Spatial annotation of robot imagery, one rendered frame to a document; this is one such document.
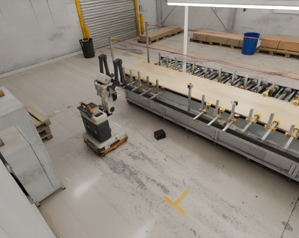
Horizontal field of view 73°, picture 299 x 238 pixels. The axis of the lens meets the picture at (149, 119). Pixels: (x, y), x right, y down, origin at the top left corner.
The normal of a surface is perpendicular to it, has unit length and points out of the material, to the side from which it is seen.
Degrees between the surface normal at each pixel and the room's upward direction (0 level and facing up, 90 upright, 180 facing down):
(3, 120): 90
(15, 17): 90
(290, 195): 0
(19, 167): 90
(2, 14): 90
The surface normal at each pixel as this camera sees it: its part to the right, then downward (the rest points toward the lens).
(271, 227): -0.07, -0.81
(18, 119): 0.71, 0.36
